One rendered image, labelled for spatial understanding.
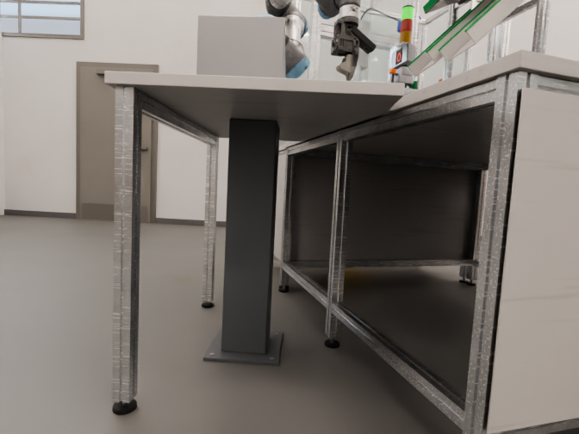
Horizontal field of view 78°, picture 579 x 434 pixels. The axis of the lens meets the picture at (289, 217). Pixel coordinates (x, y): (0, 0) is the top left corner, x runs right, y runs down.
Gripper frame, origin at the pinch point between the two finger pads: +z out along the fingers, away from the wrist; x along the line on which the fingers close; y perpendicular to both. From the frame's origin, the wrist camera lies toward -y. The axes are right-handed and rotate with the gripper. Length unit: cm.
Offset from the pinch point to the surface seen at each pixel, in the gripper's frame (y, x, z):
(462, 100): 3, 61, 21
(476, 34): -11, 49, 1
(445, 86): 5, 58, 18
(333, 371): 9, 20, 102
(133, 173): 70, 30, 40
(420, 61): -14.1, 22.2, -1.4
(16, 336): 117, -26, 102
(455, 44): -14.4, 37.2, -1.5
